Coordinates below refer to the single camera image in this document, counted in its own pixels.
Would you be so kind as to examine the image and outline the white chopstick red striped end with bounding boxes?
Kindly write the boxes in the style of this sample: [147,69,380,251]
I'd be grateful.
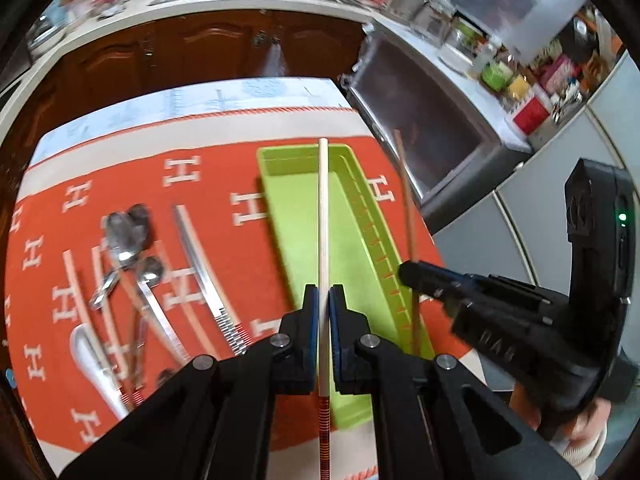
[318,138,331,480]

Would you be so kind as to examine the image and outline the brown wooden chopstick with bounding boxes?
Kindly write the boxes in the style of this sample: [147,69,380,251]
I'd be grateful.
[393,129,422,356]

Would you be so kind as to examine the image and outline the pale wooden chopstick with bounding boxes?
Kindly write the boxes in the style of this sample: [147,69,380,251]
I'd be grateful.
[62,250,91,324]

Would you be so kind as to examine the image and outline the brown kitchen cabinets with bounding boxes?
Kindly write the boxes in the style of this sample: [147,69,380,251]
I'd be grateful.
[0,8,379,196]

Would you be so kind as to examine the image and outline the right hand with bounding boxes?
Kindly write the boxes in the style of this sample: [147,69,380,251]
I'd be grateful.
[510,382,612,448]

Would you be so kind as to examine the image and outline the green plastic tray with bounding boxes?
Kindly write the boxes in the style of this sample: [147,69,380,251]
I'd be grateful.
[256,143,435,430]

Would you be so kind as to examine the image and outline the tan wooden chopstick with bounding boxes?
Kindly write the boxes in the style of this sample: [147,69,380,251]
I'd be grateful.
[154,240,218,358]

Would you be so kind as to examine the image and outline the steel fork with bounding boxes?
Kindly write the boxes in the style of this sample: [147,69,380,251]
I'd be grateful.
[130,310,146,406]

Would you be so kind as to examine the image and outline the orange H-pattern cloth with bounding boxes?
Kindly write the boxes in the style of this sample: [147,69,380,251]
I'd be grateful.
[1,106,469,470]

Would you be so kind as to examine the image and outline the dark steel spoon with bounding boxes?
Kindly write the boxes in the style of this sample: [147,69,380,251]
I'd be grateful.
[127,204,152,249]

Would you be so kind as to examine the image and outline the large steel spoon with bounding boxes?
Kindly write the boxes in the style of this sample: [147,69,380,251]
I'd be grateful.
[90,211,142,310]

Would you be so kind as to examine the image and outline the light wooden chopstick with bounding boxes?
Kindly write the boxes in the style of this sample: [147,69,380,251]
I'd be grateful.
[91,246,128,380]

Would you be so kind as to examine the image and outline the red box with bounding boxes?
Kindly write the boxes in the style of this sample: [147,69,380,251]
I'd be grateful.
[512,94,550,136]

